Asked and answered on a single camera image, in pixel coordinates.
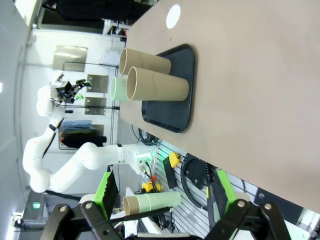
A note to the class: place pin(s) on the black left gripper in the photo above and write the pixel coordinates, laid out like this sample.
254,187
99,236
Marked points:
65,92

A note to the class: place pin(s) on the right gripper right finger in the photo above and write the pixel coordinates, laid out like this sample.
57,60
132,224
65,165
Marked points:
240,217

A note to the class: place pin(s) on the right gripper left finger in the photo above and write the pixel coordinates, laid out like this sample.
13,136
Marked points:
100,220

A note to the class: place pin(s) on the tall mint green cup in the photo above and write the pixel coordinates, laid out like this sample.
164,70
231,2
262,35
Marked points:
118,90

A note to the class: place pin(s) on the tall brown cup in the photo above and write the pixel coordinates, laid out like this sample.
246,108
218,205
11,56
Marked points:
162,87
150,62

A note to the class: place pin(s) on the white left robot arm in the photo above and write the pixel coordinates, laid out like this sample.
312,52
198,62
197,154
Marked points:
75,165

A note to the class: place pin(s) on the brown and green cup stack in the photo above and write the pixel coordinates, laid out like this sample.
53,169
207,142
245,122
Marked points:
155,201

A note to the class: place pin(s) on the yellow pendant box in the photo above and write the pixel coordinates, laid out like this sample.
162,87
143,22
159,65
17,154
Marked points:
147,186

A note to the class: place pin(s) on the person in purple hoodie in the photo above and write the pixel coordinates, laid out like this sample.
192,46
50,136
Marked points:
87,10

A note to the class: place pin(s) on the yellow black emergency stop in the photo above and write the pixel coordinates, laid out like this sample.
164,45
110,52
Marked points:
174,158

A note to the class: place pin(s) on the black plastic serving tray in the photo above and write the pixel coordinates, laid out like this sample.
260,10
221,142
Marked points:
175,117

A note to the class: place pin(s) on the white scalloped paper coaster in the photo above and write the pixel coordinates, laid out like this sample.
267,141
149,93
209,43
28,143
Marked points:
173,16

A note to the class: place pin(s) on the grey wall panel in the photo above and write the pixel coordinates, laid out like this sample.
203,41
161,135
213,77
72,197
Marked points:
95,106
70,58
98,83

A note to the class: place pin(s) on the white slotted wall panel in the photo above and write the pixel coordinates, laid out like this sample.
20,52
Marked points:
185,218

